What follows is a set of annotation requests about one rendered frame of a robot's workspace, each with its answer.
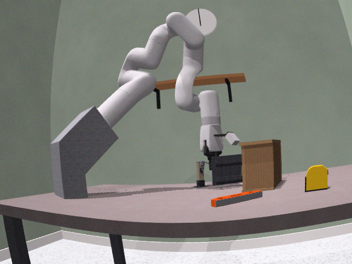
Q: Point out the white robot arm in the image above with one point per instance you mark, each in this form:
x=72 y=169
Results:
x=135 y=85

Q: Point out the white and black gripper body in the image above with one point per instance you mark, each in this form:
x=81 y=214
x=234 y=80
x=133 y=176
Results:
x=207 y=132

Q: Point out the orange and grey bar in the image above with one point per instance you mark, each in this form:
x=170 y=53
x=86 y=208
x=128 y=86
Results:
x=232 y=199

